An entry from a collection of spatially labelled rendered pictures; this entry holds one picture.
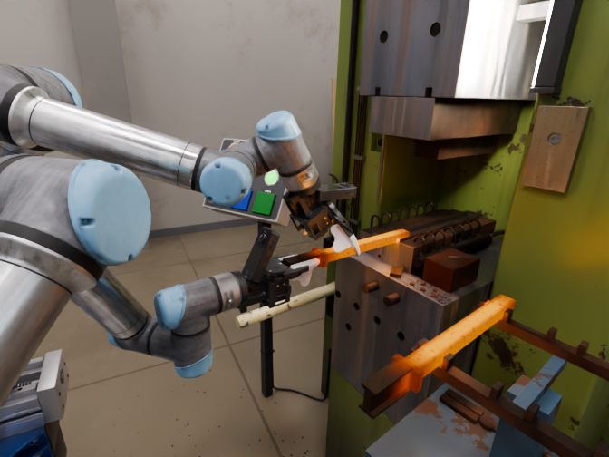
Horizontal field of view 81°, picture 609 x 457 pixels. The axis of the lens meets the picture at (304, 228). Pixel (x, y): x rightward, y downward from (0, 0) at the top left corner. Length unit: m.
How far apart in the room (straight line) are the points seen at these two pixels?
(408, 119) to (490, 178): 0.52
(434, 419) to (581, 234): 0.50
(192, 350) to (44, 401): 0.37
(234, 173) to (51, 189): 0.24
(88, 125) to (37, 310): 0.31
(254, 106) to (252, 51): 0.50
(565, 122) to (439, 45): 0.30
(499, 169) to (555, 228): 0.46
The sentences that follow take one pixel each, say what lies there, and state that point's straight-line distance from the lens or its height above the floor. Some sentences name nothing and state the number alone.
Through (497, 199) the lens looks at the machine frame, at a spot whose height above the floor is 1.04.
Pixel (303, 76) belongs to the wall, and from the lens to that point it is 4.04.
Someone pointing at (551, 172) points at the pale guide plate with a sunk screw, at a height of 1.22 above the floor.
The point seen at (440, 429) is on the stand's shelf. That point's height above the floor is 0.72.
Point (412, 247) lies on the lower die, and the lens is 0.99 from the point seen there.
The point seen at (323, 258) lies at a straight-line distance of 0.84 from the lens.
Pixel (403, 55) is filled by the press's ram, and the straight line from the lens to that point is 0.99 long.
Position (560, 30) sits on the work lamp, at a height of 1.49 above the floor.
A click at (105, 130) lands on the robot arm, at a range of 0.64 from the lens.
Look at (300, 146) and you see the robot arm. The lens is 0.71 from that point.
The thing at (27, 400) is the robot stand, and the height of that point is 0.76.
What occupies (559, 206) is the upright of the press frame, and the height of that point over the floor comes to 1.15.
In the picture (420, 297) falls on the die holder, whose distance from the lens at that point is 0.94.
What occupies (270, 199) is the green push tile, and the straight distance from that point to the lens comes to 1.24.
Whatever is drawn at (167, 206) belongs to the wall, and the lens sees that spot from 3.78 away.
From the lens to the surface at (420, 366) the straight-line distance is 0.59.
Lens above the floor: 1.37
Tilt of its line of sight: 20 degrees down
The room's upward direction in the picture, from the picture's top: 1 degrees clockwise
